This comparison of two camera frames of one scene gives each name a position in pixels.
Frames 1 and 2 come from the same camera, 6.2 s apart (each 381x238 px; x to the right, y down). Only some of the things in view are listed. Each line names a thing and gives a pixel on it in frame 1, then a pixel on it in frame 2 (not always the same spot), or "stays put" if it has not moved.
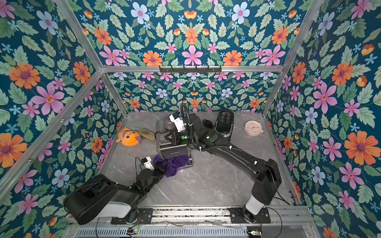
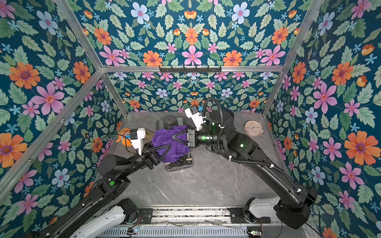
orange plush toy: [129, 138] stays put
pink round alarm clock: [253, 128] stays put
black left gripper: [161, 171] to [149, 159]
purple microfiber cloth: [170, 164] to [164, 137]
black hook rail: [190, 70] stays put
